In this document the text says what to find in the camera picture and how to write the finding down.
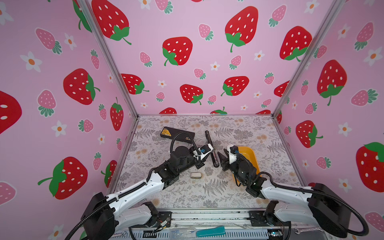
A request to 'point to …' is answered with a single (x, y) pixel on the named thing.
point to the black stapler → (214, 157)
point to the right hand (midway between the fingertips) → (221, 151)
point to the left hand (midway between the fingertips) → (209, 148)
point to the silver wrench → (299, 230)
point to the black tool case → (171, 132)
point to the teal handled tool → (218, 230)
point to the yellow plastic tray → (249, 152)
